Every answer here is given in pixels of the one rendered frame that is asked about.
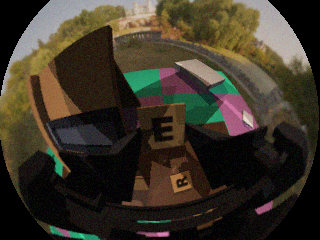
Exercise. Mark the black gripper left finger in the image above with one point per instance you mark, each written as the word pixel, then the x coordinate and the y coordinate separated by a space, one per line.
pixel 115 166

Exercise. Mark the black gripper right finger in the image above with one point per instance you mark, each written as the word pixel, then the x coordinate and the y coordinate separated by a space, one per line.
pixel 218 153

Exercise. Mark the beige flat rectangular box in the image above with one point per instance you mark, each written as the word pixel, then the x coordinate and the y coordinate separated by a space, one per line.
pixel 204 77

